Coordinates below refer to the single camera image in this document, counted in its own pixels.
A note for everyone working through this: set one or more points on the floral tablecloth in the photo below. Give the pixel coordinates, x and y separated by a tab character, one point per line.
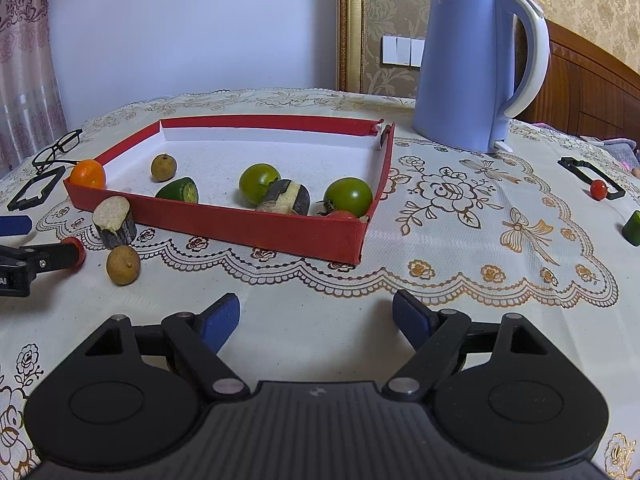
482	234

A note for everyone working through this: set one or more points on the eggplant piece white cut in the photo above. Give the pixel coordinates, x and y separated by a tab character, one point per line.
114	222

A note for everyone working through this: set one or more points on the black eyeglasses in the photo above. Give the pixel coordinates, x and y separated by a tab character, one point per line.
58	152

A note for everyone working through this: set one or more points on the black plastic frame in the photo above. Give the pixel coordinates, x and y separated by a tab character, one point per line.
588	173
36	190

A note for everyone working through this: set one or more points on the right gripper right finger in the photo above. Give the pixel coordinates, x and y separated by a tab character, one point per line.
441	341

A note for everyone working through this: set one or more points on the small red cherry tomato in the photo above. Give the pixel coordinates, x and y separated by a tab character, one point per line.
80	248

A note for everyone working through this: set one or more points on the black plastic frame right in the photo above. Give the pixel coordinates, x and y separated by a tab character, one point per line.
588	173

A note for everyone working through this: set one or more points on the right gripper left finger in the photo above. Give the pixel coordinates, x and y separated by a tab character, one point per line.
194	341

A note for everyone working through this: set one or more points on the red cardboard tray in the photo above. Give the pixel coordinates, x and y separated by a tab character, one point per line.
304	185

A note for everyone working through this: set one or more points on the pink grey bedding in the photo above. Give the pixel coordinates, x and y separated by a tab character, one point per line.
617	157

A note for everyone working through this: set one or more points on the gold picture frame moulding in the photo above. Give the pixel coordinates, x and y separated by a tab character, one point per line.
361	25

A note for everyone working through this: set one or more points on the blue electric kettle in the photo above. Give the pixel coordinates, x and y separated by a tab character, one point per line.
483	63

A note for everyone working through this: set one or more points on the black plastic frame left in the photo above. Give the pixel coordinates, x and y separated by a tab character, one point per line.
36	190

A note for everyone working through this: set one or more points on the orange mandarin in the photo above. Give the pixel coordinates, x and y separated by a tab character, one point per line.
88	173

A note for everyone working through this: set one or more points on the green tomato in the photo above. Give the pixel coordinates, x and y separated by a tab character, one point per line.
348	194
255	182

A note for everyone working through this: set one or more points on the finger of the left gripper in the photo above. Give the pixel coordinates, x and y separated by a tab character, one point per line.
15	225
53	257

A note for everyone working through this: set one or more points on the brown longan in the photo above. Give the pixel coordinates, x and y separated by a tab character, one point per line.
163	168
123	265

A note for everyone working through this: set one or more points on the cut green cucumber piece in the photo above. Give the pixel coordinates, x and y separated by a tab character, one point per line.
182	190

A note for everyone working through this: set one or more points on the pink curtain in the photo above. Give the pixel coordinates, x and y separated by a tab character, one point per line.
32	115

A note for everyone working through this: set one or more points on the white wall switch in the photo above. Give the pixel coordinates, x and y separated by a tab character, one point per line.
402	51

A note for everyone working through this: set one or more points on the wooden headboard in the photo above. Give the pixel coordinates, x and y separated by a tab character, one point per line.
587	92

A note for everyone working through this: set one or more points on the green cucumber chunk far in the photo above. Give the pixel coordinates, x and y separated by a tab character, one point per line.
631	229

